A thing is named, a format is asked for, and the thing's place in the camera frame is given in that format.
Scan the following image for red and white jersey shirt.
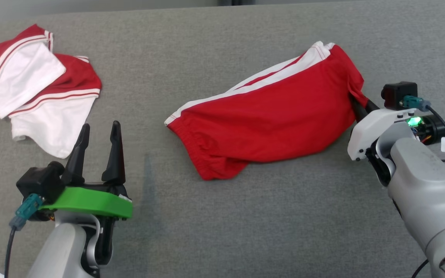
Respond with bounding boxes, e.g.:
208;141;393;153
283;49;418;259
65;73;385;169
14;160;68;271
0;24;102;159

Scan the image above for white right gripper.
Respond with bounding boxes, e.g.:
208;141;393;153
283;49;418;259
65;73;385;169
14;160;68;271
347;95;426;162

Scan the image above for teal camera connector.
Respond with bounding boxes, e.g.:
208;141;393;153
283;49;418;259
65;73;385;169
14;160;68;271
9;193;44;231
400;95;432;113

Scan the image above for teal left camera connector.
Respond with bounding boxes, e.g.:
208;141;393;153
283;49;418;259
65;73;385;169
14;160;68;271
9;193;44;231

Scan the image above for black left camera cable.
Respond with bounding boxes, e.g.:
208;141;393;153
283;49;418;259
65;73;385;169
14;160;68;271
4;226;17;278

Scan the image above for teal right camera connector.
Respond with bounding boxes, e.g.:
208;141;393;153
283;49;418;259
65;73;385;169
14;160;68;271
400;95;432;113

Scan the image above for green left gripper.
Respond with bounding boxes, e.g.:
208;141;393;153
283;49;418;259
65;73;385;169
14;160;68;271
39;120;134;220

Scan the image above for red shorts white side stripe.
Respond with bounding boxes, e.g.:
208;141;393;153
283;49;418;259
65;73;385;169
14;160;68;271
164;41;369;181

